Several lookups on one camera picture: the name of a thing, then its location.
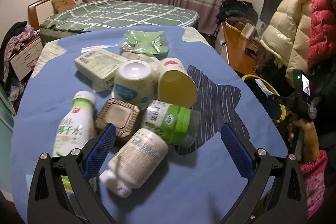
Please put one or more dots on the white blue round tub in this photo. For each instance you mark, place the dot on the white blue round tub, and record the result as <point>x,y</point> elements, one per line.
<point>135,82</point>

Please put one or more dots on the green snack bag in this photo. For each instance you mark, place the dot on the green snack bag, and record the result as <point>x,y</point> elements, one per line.
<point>149,43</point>

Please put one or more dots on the person's right hand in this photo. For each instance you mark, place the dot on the person's right hand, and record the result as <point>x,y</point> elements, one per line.
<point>310,150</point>

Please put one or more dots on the wooden desk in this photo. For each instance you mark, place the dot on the wooden desk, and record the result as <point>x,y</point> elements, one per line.
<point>236,44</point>

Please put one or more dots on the white supplement bottle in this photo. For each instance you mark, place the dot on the white supplement bottle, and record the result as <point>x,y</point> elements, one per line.
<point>133,164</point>

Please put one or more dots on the left brown pillow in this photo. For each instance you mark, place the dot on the left brown pillow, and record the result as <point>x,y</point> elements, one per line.
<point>63,5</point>

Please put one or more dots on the green plaid bed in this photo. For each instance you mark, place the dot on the green plaid bed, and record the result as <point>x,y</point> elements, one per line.
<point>110,14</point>

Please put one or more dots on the green white tea jar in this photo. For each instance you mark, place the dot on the green white tea jar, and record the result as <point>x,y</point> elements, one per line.
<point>174,124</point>

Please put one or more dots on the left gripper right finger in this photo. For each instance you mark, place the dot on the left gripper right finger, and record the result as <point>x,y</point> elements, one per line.
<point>275,191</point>

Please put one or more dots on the clothes pile on nightstand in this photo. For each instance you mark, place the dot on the clothes pile on nightstand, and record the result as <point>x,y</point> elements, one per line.
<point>18,33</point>

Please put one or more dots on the black television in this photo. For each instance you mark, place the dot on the black television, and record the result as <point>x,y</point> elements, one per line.
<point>268,9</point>

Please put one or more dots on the white green drink bottle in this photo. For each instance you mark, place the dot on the white green drink bottle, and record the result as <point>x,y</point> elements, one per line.
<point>77,127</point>

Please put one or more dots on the yellow paper cup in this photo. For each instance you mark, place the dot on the yellow paper cup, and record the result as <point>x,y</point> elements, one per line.
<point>175,86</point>

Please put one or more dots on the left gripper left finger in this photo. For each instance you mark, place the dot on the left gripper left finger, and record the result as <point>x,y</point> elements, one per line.
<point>48,201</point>

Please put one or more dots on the cream puffer jacket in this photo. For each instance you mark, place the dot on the cream puffer jacket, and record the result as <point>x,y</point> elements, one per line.
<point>287,35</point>

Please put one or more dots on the dark clothes pile on desk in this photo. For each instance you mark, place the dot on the dark clothes pile on desk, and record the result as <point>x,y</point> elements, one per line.
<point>239,9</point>

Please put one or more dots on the pink patterned right sleeve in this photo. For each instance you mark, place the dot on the pink patterned right sleeve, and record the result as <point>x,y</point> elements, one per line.
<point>313,174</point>

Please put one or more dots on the wooden headboard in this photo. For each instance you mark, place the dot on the wooden headboard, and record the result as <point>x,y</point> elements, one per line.
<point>40,10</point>

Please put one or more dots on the white nightstand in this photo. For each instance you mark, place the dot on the white nightstand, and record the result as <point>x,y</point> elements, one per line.
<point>23,60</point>

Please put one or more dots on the red quilted jacket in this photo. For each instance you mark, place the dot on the red quilted jacket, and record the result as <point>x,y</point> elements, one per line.
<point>314,38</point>

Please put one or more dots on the yellow rimmed trash bin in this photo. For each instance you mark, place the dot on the yellow rimmed trash bin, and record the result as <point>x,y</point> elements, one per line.
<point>275,111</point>

